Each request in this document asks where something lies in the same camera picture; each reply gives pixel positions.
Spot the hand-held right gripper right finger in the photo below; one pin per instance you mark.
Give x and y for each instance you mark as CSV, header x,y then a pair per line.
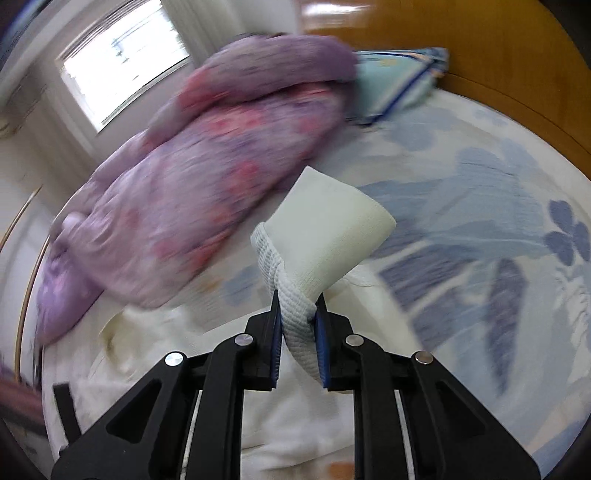
x,y
322,353

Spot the blue floral bed sheet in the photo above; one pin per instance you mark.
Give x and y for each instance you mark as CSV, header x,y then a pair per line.
x,y
461,207

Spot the window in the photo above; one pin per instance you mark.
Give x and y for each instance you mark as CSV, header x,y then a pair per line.
x,y
120,55

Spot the light blue bordered pillow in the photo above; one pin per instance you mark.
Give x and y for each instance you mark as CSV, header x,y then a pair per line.
x,y
392,83

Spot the white knit sweater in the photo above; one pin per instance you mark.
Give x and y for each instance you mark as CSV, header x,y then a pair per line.
x,y
323,230

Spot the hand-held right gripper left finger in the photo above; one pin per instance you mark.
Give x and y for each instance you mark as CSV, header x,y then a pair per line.
x,y
276,344

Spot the maroon cushioned bench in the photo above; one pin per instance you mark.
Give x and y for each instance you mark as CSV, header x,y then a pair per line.
x,y
18,397

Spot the purple floral quilt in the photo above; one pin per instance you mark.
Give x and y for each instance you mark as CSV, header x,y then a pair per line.
x,y
207,184

